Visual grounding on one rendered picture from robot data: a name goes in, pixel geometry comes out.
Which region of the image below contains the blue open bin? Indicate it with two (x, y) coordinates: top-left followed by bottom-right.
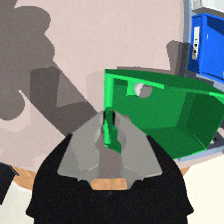
(187, 13), (224, 84)

